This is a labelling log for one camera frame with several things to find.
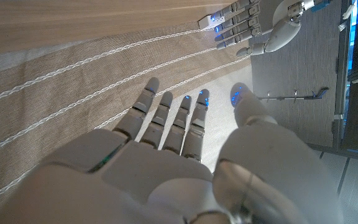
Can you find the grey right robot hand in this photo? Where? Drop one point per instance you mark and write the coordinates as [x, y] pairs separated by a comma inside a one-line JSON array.
[[154, 174]]

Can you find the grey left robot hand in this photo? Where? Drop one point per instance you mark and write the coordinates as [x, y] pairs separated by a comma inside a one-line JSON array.
[[283, 31]]

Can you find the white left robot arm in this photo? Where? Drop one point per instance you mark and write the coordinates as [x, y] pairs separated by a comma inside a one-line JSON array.
[[304, 4]]

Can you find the black metal rod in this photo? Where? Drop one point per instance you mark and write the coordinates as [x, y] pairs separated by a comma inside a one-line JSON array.
[[291, 98]]

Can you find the dark door panel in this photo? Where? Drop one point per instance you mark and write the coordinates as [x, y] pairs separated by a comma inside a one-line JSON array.
[[342, 77]]

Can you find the beige striped backdrop cloth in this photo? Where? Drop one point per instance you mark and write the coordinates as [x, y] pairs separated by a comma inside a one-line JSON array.
[[73, 93]]

